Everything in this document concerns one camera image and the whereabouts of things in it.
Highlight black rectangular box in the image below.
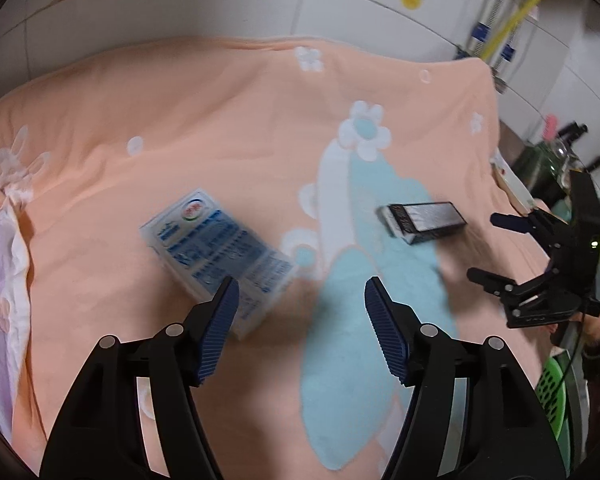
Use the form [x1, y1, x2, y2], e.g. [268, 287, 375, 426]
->
[379, 202, 467, 245]

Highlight blue white milk carton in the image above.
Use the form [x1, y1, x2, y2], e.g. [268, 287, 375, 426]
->
[140, 188, 294, 339]

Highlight green mesh trash basket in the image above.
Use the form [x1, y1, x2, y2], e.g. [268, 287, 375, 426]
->
[535, 351, 571, 465]

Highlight right hand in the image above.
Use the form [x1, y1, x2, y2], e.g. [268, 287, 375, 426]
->
[570, 314, 600, 347]

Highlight white ceramic plate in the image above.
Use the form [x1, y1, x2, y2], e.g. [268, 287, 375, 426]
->
[490, 150, 536, 214]

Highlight peach floral towel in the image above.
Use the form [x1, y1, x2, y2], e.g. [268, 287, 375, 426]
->
[0, 40, 546, 479]

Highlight yellow hose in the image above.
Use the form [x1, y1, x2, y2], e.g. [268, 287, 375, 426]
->
[479, 0, 556, 61]

